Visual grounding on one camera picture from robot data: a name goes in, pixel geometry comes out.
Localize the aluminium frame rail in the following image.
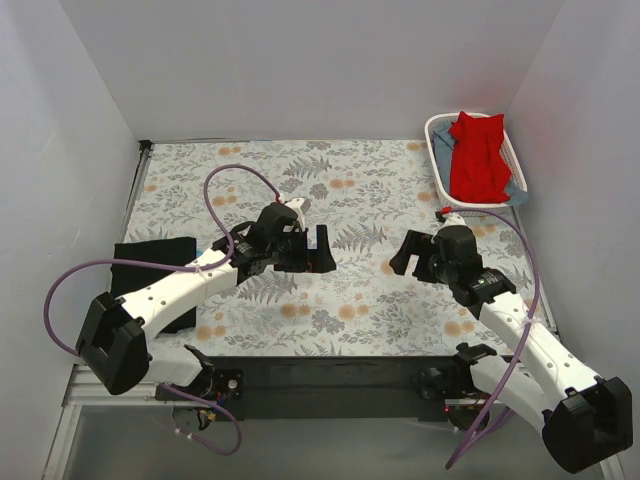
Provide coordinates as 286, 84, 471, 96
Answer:
62, 366, 172, 407

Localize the white plastic basket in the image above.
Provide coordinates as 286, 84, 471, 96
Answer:
424, 112, 528, 216

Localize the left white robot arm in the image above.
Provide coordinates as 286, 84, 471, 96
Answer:
76, 198, 336, 400

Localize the folded black t shirt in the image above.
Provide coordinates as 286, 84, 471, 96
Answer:
110, 237, 197, 334

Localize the grey-blue t shirt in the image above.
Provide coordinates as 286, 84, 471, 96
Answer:
431, 121, 528, 207

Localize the red t shirt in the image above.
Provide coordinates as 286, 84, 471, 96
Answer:
449, 112, 511, 204

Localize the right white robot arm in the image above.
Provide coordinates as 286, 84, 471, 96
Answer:
389, 208, 634, 474

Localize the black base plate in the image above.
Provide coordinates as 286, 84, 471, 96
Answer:
185, 356, 488, 421

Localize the floral table cloth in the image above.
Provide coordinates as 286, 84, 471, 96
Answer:
94, 139, 556, 358

